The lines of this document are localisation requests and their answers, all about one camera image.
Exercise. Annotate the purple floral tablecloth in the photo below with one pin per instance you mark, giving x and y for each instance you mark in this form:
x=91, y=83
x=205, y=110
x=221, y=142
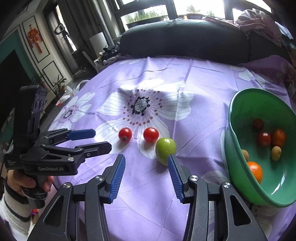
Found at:
x=184, y=99

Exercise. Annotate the large orange mandarin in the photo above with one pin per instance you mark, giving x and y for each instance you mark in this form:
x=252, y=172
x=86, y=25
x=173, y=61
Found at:
x=256, y=170

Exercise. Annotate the left striped sleeve forearm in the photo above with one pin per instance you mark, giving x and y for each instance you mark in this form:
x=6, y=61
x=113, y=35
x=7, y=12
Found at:
x=16, y=213

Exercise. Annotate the potted plant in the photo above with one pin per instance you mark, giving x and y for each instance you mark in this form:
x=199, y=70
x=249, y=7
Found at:
x=59, y=86

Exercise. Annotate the red cherry tomato with stem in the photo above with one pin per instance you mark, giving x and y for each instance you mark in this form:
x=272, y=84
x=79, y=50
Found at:
x=125, y=134

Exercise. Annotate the small orange mandarin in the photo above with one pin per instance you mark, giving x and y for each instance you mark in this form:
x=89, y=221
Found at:
x=278, y=138

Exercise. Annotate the crumpled pink cloth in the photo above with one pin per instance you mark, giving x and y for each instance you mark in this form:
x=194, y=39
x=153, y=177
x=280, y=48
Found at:
x=252, y=20

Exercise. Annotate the tan longan fruit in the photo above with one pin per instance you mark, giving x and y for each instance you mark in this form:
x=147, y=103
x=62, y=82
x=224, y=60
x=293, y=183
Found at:
x=245, y=154
x=276, y=153

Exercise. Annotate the person's left hand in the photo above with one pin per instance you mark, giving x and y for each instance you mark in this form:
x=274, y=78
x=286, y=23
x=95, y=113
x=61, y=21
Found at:
x=16, y=181

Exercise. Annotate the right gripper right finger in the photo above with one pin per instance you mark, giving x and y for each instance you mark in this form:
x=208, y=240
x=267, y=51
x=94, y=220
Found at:
x=233, y=219

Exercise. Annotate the red chinese knot decoration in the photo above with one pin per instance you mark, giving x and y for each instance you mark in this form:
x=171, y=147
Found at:
x=34, y=37

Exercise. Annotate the green plum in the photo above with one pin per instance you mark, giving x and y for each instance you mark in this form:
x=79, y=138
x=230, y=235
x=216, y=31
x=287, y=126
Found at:
x=165, y=147

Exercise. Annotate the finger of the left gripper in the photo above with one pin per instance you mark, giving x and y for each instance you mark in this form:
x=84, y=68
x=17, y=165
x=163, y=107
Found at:
x=55, y=137
x=48, y=153

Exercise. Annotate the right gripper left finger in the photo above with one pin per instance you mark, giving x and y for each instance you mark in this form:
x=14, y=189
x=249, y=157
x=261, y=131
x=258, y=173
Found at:
x=60, y=219

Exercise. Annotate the green plastic bowl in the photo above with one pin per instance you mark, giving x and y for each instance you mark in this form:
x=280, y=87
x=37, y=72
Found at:
x=277, y=188

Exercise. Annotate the dark sofa backrest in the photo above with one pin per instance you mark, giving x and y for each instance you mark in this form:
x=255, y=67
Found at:
x=198, y=39

